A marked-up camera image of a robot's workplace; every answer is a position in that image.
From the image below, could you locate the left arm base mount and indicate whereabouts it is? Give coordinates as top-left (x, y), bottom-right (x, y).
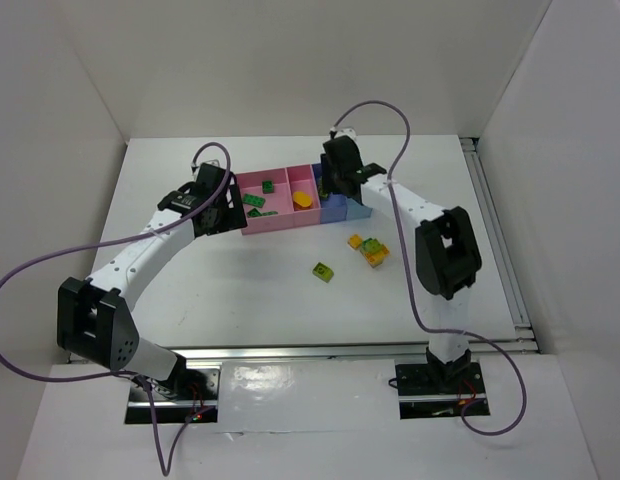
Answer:
top-left (124, 365), bottom-right (221, 425)

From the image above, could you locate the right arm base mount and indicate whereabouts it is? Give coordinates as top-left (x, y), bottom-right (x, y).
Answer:
top-left (388, 362), bottom-right (490, 420)

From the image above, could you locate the yellow square lego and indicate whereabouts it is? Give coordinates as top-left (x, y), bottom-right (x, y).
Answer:
top-left (348, 235), bottom-right (363, 250)

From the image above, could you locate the green lego plate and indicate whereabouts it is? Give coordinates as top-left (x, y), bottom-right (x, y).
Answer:
top-left (242, 193), bottom-right (266, 208)

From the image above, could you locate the small pink container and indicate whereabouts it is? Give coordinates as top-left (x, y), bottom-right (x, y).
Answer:
top-left (286, 165), bottom-right (320, 227)

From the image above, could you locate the dark green square lego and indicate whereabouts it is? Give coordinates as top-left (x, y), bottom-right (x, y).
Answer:
top-left (261, 180), bottom-right (274, 194)

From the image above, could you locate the right aluminium rail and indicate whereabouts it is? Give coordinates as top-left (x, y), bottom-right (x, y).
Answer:
top-left (459, 137), bottom-right (541, 354)

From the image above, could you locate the yellow round flower lego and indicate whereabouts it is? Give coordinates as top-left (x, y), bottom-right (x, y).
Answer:
top-left (292, 191), bottom-right (314, 210)

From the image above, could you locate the aluminium rail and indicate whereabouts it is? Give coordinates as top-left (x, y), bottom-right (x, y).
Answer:
top-left (459, 137), bottom-right (541, 354)
top-left (67, 340), bottom-right (461, 365)

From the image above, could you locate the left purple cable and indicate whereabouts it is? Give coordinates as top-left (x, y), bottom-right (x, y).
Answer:
top-left (0, 142), bottom-right (233, 477)

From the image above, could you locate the dark blue container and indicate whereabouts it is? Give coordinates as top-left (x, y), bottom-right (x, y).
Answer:
top-left (312, 163), bottom-right (346, 224)

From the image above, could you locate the light blue container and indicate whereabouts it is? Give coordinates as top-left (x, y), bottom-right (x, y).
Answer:
top-left (346, 198), bottom-right (372, 221)

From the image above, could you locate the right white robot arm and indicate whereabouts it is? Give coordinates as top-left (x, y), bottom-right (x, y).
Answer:
top-left (321, 127), bottom-right (482, 389)

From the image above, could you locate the large pink container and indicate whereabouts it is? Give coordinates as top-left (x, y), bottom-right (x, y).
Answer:
top-left (237, 168), bottom-right (294, 235)

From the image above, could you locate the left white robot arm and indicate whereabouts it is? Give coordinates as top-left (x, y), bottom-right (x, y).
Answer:
top-left (56, 163), bottom-right (247, 398)

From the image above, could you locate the orange lego plate stack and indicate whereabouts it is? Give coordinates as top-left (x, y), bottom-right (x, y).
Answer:
top-left (361, 244), bottom-right (390, 268)

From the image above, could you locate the front aluminium rail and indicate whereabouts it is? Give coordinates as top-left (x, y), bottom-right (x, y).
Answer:
top-left (67, 340), bottom-right (461, 365)

